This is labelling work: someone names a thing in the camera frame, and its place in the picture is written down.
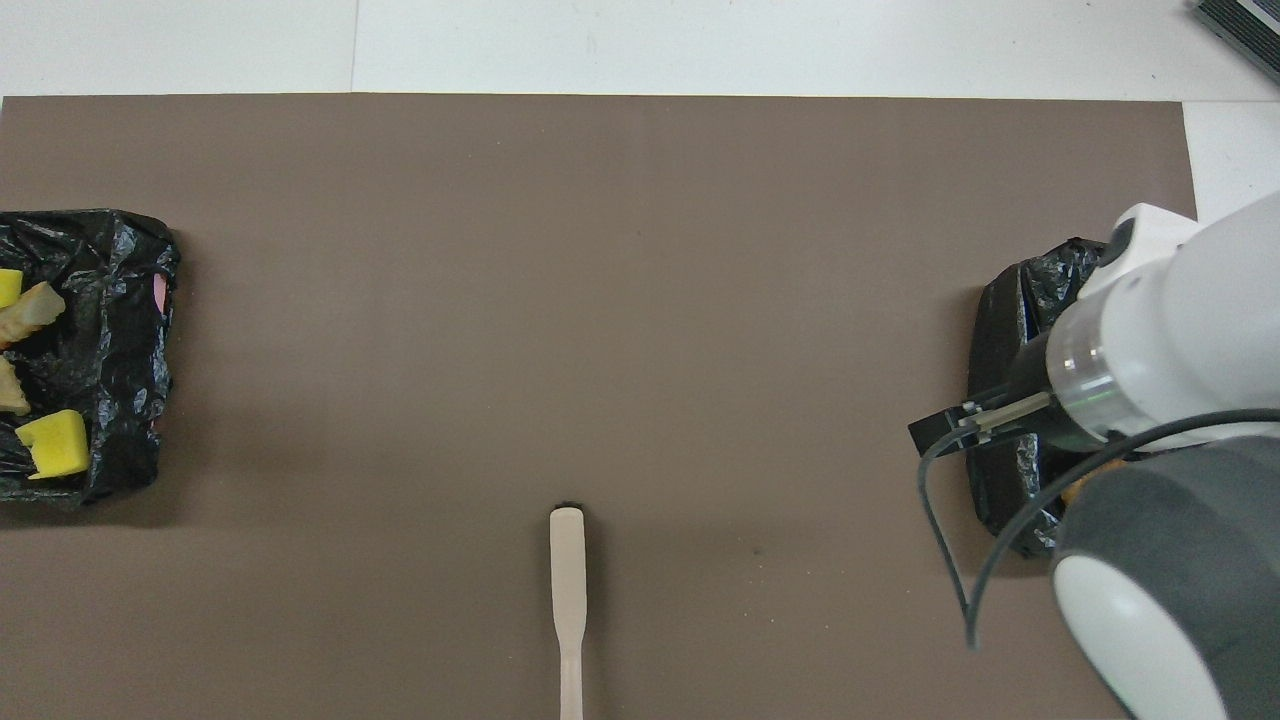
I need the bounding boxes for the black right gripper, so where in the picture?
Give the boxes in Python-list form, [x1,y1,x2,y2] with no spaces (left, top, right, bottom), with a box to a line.
[908,335,1076,458]

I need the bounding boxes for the beige hand brush black bristles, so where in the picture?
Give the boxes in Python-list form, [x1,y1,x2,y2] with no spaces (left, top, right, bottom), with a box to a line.
[549,499,592,720]

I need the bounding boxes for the orange croissant piece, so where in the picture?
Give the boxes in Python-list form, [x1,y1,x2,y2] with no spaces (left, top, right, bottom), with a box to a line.
[0,281,67,349]

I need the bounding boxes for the pale bread chunk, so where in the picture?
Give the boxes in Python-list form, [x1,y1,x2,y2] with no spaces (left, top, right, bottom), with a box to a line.
[0,355,32,417]

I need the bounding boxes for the black trash bag bin pink spot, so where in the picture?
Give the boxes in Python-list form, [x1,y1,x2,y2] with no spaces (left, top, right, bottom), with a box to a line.
[0,209,182,506]

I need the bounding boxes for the brown table mat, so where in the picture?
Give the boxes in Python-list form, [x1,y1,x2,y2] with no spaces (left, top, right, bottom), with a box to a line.
[0,94,1201,720]

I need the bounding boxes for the dark grey ridged object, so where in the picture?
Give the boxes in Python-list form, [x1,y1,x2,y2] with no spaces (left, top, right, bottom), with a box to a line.
[1192,0,1280,86]

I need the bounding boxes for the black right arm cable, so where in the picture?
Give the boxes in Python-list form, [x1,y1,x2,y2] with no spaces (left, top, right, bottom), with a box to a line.
[917,405,1280,653]

